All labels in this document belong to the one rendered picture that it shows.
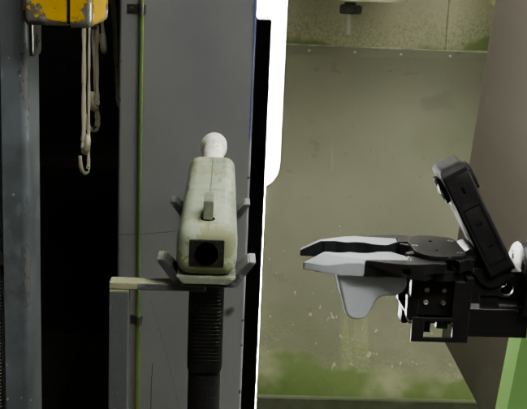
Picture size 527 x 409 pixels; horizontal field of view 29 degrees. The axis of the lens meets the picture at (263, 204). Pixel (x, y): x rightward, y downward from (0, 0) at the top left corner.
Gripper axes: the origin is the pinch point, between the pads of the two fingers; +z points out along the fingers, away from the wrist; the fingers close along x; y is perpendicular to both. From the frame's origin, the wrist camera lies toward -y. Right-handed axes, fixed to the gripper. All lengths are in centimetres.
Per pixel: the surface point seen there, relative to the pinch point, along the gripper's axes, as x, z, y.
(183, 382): 46, 13, 34
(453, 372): 180, -59, 86
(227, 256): -12.5, 8.3, -3.0
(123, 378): -10.9, 16.5, 8.3
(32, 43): -2.5, 25.2, -18.0
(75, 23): -6.4, 21.1, -20.1
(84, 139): 47, 27, -1
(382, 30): 235, -40, -6
